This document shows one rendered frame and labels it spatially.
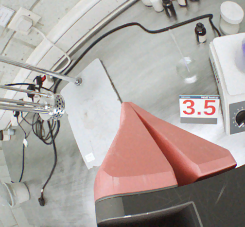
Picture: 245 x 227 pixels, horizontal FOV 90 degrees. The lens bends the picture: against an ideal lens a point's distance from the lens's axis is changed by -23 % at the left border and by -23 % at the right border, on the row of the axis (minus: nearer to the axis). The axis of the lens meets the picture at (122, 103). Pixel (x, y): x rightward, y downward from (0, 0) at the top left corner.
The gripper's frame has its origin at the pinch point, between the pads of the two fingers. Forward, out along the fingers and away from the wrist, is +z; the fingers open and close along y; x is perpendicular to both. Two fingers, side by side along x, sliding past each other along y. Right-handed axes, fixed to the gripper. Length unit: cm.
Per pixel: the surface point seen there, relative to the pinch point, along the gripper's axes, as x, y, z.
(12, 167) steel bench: 76, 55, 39
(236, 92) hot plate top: 2.7, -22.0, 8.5
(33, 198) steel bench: 75, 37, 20
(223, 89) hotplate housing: 3.9, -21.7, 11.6
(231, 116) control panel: 7.8, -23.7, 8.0
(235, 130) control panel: 10.4, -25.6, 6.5
